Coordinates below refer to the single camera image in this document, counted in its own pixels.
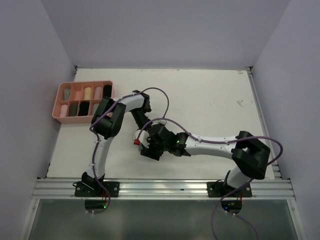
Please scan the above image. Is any beige navy-trimmed underwear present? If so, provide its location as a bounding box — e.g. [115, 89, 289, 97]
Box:
[83, 87, 92, 100]

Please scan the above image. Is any plain grey underwear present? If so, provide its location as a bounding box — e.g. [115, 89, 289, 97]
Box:
[63, 88, 71, 101]

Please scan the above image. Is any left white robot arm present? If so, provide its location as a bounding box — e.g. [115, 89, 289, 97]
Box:
[81, 90, 152, 197]

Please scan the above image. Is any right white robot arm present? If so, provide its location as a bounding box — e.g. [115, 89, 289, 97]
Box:
[133, 123, 271, 197]

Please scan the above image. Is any grey rolled cloth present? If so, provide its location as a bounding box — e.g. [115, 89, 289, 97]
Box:
[91, 103, 99, 116]

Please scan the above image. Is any black rolled cloth back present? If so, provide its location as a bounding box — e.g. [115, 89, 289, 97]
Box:
[103, 85, 113, 98]

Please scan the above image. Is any black rolled cloth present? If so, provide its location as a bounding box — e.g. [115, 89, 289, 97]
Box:
[103, 85, 113, 98]
[78, 101, 90, 116]

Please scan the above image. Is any beige rolled cloth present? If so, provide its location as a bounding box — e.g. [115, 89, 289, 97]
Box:
[93, 86, 103, 100]

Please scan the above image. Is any black rolled cloth front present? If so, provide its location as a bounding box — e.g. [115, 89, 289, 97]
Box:
[78, 101, 90, 116]

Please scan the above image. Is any olive rolled cloth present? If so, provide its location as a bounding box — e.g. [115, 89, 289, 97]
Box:
[68, 102, 78, 117]

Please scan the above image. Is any pink divided storage tray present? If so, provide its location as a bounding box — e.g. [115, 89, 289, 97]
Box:
[52, 80, 114, 124]

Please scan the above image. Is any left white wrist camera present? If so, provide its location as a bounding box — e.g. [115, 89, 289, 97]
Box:
[152, 119, 167, 126]

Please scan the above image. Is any red cable connector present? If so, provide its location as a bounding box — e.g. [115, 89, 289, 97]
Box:
[133, 139, 140, 146]

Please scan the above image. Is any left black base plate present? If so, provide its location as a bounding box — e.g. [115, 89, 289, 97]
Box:
[72, 181, 120, 198]

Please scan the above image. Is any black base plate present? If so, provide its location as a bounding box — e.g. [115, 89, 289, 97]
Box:
[206, 179, 253, 198]
[72, 181, 120, 198]

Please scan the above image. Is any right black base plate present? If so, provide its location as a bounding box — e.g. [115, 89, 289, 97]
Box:
[206, 179, 253, 198]

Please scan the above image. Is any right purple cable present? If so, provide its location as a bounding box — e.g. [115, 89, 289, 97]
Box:
[136, 117, 284, 240]

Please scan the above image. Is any aluminium mounting rail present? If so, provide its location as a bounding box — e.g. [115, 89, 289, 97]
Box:
[31, 178, 296, 200]

